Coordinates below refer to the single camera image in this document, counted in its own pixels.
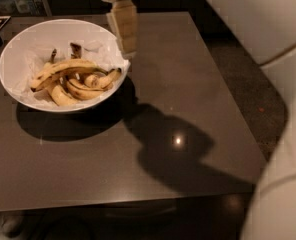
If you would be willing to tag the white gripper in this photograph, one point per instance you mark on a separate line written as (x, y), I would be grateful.
(123, 20)

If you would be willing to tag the long top banana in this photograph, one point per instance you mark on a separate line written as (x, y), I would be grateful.
(53, 72)

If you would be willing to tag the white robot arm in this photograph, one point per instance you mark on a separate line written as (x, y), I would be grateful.
(267, 31)

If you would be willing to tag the right small banana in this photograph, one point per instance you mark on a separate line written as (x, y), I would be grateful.
(102, 81)

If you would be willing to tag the white bowl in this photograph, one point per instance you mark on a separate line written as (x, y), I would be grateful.
(54, 33)

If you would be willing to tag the middle curved banana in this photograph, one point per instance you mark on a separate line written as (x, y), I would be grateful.
(81, 92)

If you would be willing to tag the lower left banana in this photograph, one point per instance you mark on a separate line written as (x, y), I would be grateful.
(59, 95)

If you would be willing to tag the white paper bowl liner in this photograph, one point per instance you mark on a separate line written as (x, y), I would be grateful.
(39, 57)

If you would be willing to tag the grey shoe under table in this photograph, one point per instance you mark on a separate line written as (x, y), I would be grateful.
(11, 225)

